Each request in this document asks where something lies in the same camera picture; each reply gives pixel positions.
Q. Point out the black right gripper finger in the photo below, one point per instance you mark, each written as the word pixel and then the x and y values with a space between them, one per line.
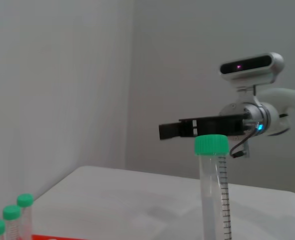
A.
pixel 168 131

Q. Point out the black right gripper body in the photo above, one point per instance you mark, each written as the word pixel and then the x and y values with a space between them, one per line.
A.
pixel 217 126

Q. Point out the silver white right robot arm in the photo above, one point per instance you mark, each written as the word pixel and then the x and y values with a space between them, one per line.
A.
pixel 270 112

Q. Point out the orange test tube rack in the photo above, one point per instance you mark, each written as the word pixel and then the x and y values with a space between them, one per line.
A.
pixel 57 237

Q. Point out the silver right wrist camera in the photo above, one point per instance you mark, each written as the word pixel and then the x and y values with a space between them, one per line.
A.
pixel 250 66

